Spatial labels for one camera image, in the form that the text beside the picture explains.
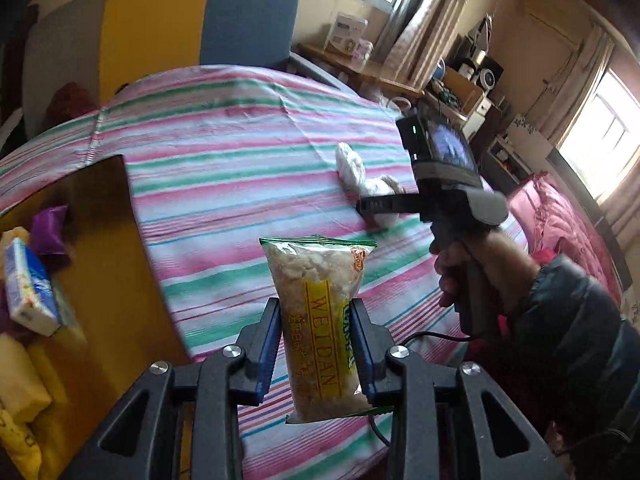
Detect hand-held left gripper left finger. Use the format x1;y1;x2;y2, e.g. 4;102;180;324
60;297;282;480

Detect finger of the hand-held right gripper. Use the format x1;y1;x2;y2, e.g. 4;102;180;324
355;194;422;222

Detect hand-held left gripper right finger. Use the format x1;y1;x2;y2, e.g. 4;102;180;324
349;297;566;480

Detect white plush toy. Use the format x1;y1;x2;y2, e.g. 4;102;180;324
359;174;407;227

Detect rice cracker snack packet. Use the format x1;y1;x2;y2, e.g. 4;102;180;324
258;234;378;426

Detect cardboard gift box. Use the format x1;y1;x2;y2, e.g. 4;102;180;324
0;154;203;480

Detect blue and white carton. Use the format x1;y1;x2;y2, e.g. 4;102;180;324
4;237;62;337

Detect purple snack packet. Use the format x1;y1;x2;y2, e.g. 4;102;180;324
29;204;72;257

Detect yellow plush toy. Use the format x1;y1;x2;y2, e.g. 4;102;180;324
0;406;44;480

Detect person's right forearm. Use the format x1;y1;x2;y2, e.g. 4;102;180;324
492;254;640;466

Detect person's right hand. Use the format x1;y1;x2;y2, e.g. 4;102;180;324
431;229;542;320

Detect plastic-wrapped white bundle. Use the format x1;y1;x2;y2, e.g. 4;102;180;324
333;141;369;192

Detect wooden shelf unit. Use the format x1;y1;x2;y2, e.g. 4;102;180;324
425;64;502;137

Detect pink quilted blanket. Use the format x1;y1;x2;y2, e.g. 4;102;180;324
504;169;627;311

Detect silver stereo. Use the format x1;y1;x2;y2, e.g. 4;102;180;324
456;49;504;92

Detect wooden desk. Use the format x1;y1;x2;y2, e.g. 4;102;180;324
296;41;427;100

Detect small pink box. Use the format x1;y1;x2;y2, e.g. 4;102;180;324
349;39;377;69

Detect striped bedsheet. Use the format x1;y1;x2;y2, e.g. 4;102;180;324
0;64;532;480

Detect patterned curtain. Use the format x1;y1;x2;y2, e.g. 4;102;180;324
384;0;482;82
539;24;617;147

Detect white printed box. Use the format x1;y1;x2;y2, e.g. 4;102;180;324
324;11;369;54

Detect grey yellow blue headboard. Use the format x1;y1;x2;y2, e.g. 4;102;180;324
21;0;301;137

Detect dark red cushion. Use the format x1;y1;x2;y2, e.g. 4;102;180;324
46;81;99;122

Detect black cable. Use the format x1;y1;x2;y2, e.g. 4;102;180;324
369;331;473;447

